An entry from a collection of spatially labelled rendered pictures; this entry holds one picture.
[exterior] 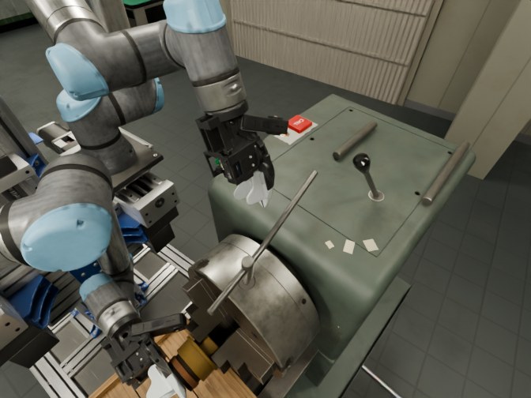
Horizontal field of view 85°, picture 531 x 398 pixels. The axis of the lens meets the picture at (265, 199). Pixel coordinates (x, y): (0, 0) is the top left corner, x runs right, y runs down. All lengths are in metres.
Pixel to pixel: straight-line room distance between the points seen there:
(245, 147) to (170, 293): 1.39
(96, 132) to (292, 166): 0.53
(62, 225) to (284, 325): 0.41
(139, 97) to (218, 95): 0.49
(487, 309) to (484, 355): 0.29
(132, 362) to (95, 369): 1.06
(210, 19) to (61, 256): 0.41
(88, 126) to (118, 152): 0.11
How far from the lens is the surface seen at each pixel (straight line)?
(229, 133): 0.49
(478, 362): 2.14
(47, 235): 0.53
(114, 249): 0.83
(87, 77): 0.49
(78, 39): 0.52
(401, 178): 0.80
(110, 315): 0.77
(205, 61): 0.45
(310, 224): 0.64
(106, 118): 0.91
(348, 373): 1.28
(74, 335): 1.89
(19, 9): 7.08
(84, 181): 0.58
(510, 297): 2.45
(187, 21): 0.45
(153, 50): 0.52
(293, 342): 0.64
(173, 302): 1.75
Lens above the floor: 1.76
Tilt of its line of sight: 48 degrees down
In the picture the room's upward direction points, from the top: straight up
